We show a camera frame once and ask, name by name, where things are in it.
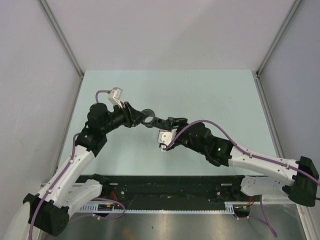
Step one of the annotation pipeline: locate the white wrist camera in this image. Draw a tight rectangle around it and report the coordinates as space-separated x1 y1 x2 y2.
108 87 123 109
157 129 177 152

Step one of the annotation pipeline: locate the aluminium frame post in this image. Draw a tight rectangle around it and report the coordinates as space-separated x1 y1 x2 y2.
255 0 304 76
37 0 84 80

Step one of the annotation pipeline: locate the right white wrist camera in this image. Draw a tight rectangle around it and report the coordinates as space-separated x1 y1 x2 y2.
157 129 177 152

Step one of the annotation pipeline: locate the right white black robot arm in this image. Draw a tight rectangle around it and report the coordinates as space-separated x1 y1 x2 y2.
158 118 320 207

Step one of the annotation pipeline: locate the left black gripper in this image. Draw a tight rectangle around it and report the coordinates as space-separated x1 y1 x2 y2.
101 101 149 135

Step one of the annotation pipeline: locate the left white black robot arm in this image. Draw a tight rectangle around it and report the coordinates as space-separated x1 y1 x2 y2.
23 102 147 240

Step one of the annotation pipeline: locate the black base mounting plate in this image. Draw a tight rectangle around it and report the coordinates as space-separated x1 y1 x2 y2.
76 174 260 211

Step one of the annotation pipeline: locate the dark grey pipe fitting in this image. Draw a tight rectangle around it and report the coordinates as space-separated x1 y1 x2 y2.
141 108 173 131

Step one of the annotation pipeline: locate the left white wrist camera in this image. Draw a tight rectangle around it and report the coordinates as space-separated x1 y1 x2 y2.
108 87 123 109

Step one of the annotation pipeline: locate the right aluminium frame post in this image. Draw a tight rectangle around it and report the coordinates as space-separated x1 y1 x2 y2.
255 0 304 76

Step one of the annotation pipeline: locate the left aluminium frame post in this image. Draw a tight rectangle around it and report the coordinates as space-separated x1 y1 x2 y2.
37 0 84 80

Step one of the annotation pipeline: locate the white slotted cable duct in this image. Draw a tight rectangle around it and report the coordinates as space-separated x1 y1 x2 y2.
76 202 235 215

